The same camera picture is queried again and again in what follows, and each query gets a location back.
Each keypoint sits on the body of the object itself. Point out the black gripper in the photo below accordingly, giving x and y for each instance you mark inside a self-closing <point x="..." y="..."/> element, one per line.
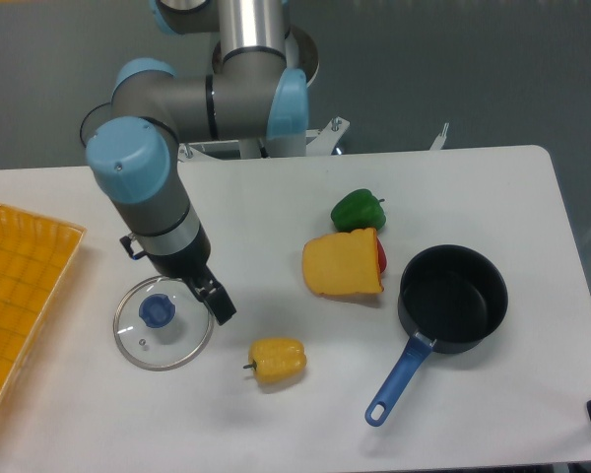
<point x="191" y="265"/>

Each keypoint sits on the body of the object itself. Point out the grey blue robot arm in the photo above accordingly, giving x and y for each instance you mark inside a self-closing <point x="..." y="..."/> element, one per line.
<point x="133" y="155"/>

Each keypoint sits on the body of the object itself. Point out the glass lid blue knob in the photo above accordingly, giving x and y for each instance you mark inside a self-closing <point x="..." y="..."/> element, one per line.
<point x="159" y="326"/>

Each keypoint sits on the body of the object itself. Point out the yellow bell pepper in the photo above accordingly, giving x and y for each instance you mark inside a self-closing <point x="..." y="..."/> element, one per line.
<point x="274" y="360"/>

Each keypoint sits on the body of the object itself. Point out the green bell pepper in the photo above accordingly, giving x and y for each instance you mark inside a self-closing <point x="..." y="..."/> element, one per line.
<point x="359" y="209"/>

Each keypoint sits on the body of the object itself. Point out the red bell pepper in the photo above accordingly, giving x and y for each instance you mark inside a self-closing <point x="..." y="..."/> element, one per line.
<point x="381" y="257"/>

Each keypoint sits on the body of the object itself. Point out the yellow woven basket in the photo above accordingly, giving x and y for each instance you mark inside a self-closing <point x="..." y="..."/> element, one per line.
<point x="36" y="253"/>

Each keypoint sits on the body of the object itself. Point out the dark pot blue handle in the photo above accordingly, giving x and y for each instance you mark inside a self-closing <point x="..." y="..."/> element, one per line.
<point x="451" y="298"/>

